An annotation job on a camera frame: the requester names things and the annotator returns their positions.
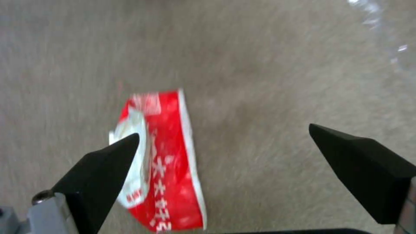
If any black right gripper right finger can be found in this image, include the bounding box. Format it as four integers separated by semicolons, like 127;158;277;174
308;123;416;234

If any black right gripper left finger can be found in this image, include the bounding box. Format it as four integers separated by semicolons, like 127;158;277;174
26;133;140;234

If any red and white snack wrapper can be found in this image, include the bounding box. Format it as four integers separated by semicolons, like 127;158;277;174
109;88;208;231

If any clear plastic bag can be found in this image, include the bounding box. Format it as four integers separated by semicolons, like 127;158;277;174
346;0;416;73

